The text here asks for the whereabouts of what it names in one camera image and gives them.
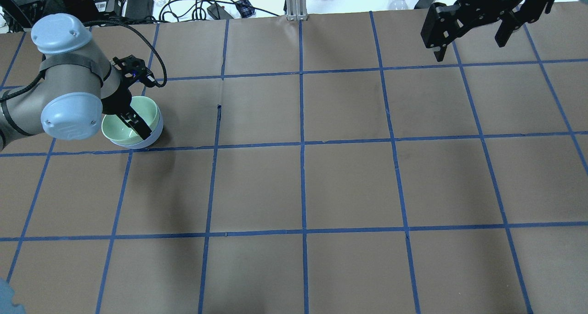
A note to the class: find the green bowl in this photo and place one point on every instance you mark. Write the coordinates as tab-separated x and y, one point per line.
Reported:
117	128

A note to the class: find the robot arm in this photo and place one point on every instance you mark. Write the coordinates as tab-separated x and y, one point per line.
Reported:
79	92

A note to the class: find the white light bulb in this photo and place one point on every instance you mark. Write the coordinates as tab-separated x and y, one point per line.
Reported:
397	5

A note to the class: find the black power adapter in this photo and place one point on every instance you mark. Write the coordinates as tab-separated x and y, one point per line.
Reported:
138	9

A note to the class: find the aluminium frame post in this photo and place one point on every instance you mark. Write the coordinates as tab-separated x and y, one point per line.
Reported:
296	10

